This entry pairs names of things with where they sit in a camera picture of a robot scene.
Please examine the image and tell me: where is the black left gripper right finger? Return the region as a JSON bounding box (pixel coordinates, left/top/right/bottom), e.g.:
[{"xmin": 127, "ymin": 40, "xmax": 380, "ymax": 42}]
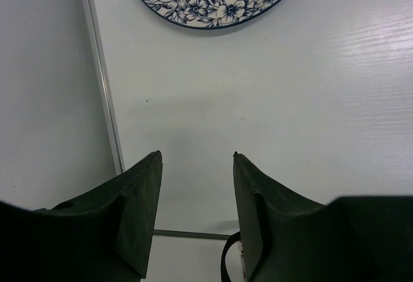
[{"xmin": 233, "ymin": 153, "xmax": 412, "ymax": 281}]

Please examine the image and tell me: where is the black cable loop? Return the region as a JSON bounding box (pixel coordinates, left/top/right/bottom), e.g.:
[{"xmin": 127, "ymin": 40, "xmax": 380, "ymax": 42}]
[{"xmin": 219, "ymin": 230, "xmax": 241, "ymax": 282}]

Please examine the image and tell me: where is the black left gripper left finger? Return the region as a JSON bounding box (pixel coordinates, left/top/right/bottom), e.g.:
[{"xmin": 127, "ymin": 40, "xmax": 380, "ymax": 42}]
[{"xmin": 1, "ymin": 151, "xmax": 163, "ymax": 281}]

